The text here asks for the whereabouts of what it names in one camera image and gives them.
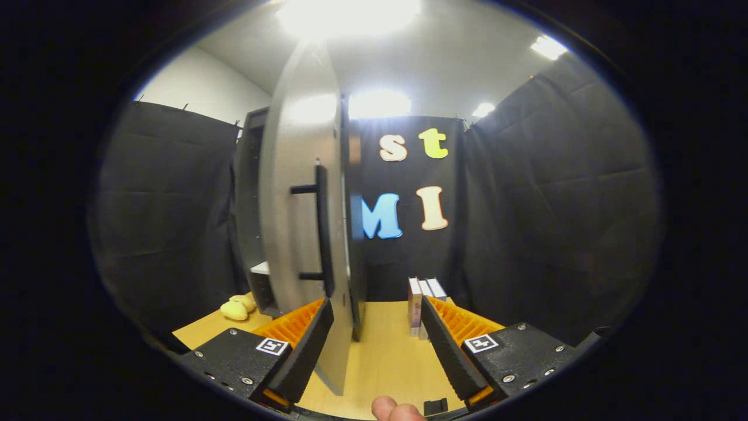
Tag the white spine book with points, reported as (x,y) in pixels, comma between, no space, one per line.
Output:
(426,292)

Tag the beige cabinet door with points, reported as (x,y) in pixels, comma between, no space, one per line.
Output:
(280,245)

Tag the black backdrop cloth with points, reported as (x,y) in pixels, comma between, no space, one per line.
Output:
(526,204)

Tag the dark grey cabinet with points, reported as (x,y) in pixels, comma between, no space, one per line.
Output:
(248,204)

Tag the yellow plush toy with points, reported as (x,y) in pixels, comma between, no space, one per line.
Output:
(236,309)

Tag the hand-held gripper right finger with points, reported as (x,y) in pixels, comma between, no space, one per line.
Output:
(449,356)

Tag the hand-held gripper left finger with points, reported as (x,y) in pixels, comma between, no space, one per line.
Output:
(304,356)

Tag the grey cabinet shelf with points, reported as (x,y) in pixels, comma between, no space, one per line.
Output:
(261,268)

